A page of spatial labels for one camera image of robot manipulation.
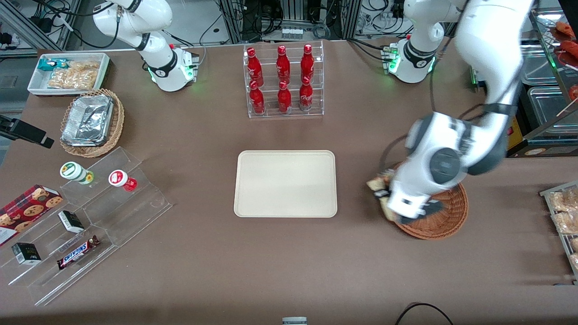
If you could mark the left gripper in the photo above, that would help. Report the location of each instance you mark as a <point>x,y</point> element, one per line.
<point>384,192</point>

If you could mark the triangle sandwich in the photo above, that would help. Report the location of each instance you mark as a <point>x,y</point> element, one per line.
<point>375,184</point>

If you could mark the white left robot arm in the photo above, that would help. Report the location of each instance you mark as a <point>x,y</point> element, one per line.
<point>487,45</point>

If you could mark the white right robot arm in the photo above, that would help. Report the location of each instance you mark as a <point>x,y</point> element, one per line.
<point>158,67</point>

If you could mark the round brown wicker basket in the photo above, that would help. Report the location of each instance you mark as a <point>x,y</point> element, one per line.
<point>449,216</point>

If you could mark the beige plastic tray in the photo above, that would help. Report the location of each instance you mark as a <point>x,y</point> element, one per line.
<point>285,184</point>

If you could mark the oval light wicker basket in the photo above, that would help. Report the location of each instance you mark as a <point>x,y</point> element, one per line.
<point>118,122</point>

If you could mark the white rectangular snack tray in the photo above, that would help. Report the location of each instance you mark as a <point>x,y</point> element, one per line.
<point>38,83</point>

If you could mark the red cola bottle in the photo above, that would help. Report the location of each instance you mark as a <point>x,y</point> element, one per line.
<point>306,97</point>
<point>283,65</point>
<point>254,67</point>
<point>257,99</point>
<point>307,63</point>
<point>284,99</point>

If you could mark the clear acrylic bottle rack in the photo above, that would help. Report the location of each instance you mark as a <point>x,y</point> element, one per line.
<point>271,113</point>

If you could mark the wrapped bread bun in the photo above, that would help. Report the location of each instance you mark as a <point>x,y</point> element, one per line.
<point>575,244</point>
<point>566,222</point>
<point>564,201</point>
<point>575,262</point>

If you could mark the black machine yellow panel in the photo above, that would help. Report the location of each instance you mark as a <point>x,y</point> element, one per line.
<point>555,148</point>

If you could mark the steel shelf rack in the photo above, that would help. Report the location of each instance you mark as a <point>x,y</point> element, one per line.
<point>548,45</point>

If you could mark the clear acrylic stepped stand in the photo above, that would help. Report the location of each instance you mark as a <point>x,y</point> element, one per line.
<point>131,216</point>

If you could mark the red-lid white cup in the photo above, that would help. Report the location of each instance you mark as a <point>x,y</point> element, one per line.
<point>118,178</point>

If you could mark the stacked aluminium foil trays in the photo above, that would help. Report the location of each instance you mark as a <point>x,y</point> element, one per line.
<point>88,119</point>

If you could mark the Snickers chocolate bar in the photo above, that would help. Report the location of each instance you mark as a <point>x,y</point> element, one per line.
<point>76,253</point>

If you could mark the small black box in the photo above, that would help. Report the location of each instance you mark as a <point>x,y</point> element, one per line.
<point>71,221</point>
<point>26,253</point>

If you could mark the green-lid white cup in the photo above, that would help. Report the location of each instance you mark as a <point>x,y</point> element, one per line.
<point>72,170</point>

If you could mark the bag of beige crackers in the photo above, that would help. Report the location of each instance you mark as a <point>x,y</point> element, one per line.
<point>74,76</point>

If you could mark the red cookie box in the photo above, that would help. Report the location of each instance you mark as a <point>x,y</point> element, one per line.
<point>25,212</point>

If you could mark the black clamp-mounted device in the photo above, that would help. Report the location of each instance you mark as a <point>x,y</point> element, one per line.
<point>27,131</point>

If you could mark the teal snack packet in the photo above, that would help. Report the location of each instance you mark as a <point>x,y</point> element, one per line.
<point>47,64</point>

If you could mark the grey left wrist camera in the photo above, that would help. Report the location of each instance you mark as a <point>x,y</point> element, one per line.
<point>432,208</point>

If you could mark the grey camera mount top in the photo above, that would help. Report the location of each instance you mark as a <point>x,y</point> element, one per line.
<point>294,321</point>

